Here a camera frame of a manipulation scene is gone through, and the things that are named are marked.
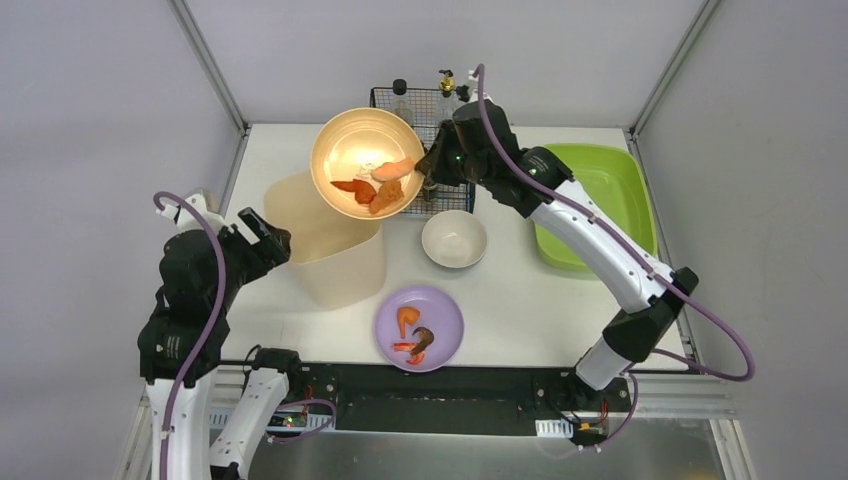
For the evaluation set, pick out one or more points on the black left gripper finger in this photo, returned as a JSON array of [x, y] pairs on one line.
[[188, 230], [273, 245]]

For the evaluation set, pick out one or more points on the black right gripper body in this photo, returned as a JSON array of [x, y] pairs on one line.
[[438, 158]]

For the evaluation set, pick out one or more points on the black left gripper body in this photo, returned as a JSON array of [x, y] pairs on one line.
[[250, 240]]

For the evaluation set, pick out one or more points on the clear bottle gold pump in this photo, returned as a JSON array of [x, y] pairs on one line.
[[447, 102]]

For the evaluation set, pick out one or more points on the soy sauce bottle red label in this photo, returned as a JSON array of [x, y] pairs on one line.
[[400, 106]]

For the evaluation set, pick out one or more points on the beige plastic bin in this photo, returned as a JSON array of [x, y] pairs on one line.
[[337, 260]]

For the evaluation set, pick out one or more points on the orange plastic plate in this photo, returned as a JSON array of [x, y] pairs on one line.
[[354, 143]]

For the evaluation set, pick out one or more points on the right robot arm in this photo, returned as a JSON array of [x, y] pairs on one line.
[[650, 293]]

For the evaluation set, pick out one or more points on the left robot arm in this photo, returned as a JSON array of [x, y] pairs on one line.
[[180, 353]]

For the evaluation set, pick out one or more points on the salmon sushi food piece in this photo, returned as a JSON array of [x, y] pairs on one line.
[[389, 171]]

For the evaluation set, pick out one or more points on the fried chicken food piece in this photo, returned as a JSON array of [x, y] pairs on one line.
[[388, 193]]

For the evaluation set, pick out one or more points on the white ceramic bowl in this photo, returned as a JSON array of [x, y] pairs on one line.
[[454, 239]]

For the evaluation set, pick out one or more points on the green plastic tub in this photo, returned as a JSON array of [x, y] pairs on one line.
[[614, 180]]

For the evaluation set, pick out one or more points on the orange shrimp food piece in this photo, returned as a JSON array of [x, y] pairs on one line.
[[406, 316]]

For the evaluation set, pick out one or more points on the purple plastic plate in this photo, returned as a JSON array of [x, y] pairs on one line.
[[439, 312]]

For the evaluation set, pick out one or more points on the brown mushroom food piece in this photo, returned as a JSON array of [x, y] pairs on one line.
[[425, 338]]

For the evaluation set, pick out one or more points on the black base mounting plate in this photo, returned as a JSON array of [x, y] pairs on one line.
[[451, 400]]

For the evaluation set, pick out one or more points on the black wire basket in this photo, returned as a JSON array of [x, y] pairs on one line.
[[423, 104]]

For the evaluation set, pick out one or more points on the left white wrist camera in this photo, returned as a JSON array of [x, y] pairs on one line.
[[188, 208]]

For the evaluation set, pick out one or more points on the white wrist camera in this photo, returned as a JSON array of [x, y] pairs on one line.
[[470, 90], [188, 208]]

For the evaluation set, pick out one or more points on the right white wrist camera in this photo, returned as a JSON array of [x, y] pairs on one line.
[[470, 90]]

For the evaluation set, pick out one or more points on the aluminium frame rail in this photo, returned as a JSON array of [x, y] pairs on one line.
[[204, 55]]

